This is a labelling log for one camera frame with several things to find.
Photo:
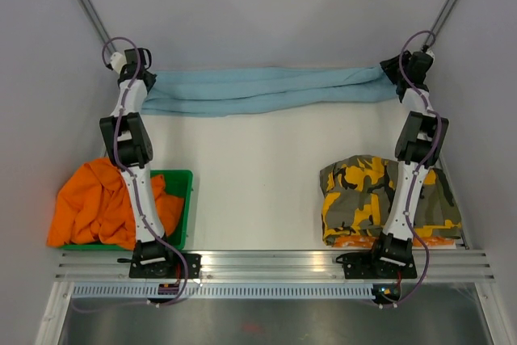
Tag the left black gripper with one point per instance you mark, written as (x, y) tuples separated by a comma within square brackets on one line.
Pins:
[(153, 80)]

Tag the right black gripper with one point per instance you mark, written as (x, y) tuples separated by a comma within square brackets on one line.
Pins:
[(389, 66)]

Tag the light blue trousers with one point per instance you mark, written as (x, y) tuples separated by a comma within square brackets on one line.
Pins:
[(244, 91)]

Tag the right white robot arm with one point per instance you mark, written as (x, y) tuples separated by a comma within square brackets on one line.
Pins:
[(417, 151)]

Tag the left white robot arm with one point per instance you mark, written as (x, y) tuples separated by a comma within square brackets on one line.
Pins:
[(129, 149)]

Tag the camouflage folded trousers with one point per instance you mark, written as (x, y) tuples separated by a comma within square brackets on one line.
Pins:
[(358, 192)]

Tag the orange patterned folded trousers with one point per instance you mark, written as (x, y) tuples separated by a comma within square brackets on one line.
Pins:
[(366, 242)]

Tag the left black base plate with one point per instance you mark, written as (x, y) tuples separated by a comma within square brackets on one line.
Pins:
[(190, 266)]

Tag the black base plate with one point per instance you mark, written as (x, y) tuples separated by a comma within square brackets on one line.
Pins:
[(190, 266), (363, 266)]

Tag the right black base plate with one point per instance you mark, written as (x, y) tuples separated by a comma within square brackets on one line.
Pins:
[(363, 266)]

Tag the aluminium mounting rail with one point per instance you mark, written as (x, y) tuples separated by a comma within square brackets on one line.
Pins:
[(268, 266)]

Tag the slotted white cable duct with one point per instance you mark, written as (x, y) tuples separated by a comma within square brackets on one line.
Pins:
[(193, 290)]

